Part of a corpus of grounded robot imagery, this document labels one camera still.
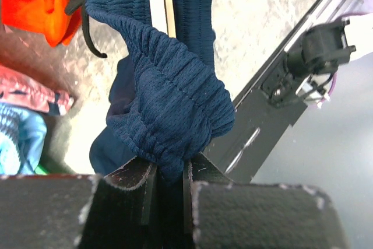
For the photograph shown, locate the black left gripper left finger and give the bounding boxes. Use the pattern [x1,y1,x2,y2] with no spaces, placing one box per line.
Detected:
[1,158,157,248]

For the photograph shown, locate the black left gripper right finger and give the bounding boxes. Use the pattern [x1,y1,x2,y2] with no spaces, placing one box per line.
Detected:
[183,155,349,248]

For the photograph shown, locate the navy blue shorts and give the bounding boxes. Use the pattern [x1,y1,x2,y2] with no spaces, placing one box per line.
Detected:
[85,0,234,183]

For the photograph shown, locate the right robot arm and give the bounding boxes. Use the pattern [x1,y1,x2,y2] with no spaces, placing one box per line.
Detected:
[286,13,372,78]

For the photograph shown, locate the light blue shorts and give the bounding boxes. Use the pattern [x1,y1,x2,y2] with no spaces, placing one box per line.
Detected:
[1,103,47,175]

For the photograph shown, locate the pink patterned shorts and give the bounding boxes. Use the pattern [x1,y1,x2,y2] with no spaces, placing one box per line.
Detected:
[1,66,74,116]

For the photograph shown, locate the orange shorts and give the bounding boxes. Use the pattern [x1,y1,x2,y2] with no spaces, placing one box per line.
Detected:
[1,0,82,47]

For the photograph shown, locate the green plastic tray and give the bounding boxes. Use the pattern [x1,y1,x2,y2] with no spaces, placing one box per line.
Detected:
[34,165,49,175]

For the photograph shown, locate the black mounting base rail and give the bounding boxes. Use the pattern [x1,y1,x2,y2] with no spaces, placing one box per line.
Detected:
[203,0,362,183]

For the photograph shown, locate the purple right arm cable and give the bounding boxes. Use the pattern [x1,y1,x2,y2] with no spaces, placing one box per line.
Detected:
[319,72,340,107]

